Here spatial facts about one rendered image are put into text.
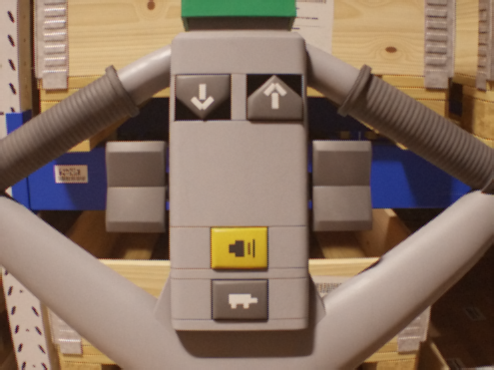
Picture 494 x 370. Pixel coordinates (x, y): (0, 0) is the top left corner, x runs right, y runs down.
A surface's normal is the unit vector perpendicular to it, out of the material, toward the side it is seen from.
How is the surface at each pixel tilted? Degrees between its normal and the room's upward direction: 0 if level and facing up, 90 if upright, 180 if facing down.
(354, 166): 91
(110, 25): 90
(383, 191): 90
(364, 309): 68
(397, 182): 90
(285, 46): 74
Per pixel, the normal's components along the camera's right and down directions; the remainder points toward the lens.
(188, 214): 0.02, -0.03
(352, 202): 0.02, -0.32
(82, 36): 0.04, 0.25
